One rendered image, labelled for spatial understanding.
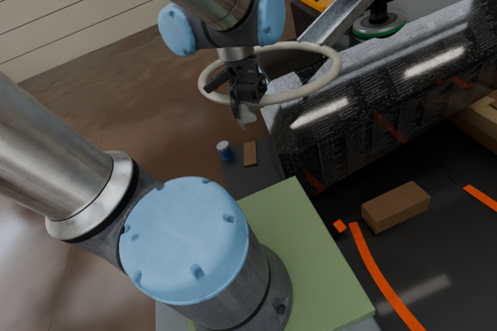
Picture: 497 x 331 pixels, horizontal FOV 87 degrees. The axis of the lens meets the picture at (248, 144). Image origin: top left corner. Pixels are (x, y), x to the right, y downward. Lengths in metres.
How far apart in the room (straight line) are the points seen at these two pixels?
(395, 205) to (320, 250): 0.98
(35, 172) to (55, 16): 7.36
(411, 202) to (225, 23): 1.31
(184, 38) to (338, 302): 0.53
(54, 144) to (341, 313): 0.48
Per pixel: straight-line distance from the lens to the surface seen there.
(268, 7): 0.42
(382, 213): 1.48
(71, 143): 0.39
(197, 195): 0.35
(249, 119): 0.72
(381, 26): 1.36
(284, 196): 0.63
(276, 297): 0.49
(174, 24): 0.52
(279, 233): 0.59
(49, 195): 0.40
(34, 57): 8.15
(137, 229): 0.36
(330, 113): 1.18
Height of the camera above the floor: 1.39
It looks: 40 degrees down
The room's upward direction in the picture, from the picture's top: 23 degrees counter-clockwise
